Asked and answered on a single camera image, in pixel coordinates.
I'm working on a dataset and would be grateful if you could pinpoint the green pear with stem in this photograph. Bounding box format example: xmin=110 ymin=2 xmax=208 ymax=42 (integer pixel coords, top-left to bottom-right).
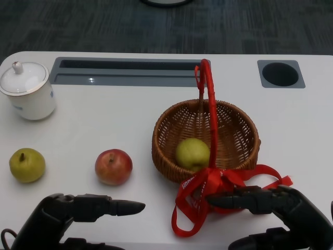
xmin=9 ymin=147 xmax=46 ymax=183

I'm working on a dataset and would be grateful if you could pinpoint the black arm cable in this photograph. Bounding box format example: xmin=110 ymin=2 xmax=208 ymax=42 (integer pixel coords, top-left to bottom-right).
xmin=0 ymin=228 xmax=17 ymax=250

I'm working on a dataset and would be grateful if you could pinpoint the red printed ribbon bow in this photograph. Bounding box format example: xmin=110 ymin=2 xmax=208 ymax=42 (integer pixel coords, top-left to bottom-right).
xmin=171 ymin=164 xmax=294 ymax=238

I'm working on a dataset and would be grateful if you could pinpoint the green apple in basket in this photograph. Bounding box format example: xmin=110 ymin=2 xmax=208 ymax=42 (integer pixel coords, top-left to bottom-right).
xmin=175 ymin=137 xmax=211 ymax=172

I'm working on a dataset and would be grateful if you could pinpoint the white ceramic mug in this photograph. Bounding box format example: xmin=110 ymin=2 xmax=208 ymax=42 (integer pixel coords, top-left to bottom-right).
xmin=5 ymin=78 xmax=57 ymax=121

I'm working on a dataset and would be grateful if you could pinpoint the white mug lid with knob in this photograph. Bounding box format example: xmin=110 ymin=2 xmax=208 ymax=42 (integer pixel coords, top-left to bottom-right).
xmin=0 ymin=60 xmax=50 ymax=96

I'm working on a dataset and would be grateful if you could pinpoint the red apple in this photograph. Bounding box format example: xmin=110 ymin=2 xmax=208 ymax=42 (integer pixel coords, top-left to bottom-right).
xmin=94 ymin=148 xmax=133 ymax=186

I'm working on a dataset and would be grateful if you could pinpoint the grey table slot tray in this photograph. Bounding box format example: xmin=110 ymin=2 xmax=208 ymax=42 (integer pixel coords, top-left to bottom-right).
xmin=49 ymin=56 xmax=211 ymax=87

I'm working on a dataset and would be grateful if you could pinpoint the brown wicker basket red handle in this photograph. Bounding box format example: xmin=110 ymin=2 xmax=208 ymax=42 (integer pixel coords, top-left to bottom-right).
xmin=151 ymin=58 xmax=262 ymax=184

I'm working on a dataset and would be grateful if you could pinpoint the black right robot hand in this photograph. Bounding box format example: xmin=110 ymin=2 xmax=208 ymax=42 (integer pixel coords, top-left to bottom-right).
xmin=205 ymin=185 xmax=333 ymax=250

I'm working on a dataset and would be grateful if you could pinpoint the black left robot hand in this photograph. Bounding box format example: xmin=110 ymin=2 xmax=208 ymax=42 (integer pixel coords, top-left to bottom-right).
xmin=10 ymin=193 xmax=146 ymax=250

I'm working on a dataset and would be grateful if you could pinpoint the grey table cup holder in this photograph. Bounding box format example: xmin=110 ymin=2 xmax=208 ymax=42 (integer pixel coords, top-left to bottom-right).
xmin=257 ymin=59 xmax=306 ymax=89

